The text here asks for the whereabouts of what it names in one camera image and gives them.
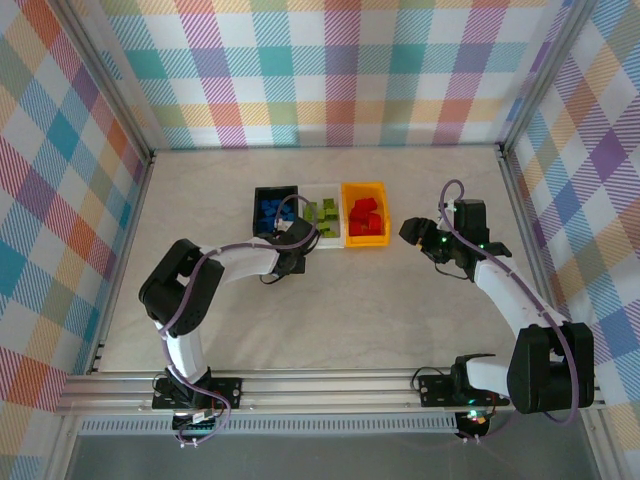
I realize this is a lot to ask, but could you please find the clear plastic bin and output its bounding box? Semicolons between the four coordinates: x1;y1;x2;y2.
298;183;347;250

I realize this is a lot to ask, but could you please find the yellow-orange plastic bin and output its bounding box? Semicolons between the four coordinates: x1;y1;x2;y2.
341;180;391;250

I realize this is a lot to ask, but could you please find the black plastic bin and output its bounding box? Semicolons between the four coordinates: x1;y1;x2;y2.
252;185;304;240

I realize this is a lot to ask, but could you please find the black controller board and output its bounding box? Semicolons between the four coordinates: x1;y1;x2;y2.
455;408;490;440
172;413;221;437

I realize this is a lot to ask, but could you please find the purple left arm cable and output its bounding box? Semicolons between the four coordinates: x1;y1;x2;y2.
152;194;321;449

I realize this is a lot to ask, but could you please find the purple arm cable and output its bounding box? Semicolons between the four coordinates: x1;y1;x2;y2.
152;194;321;449
437;178;594;444

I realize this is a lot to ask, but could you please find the aluminium side rail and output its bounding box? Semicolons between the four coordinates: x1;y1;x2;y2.
497;144;576;369
87;152;159;376

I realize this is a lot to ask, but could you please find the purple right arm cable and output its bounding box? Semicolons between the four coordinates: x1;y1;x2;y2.
437;178;594;444

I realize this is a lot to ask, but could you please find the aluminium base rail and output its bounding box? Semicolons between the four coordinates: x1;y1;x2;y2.
54;367;609;416

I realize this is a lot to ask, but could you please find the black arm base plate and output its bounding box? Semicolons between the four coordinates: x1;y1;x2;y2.
417;372;511;407
152;377;244;410

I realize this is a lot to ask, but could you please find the grey slotted cable duct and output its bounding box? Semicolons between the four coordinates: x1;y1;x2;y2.
77;418;461;436

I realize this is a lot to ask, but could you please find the aluminium frame post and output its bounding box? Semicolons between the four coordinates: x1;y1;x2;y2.
52;0;156;166
497;0;596;156

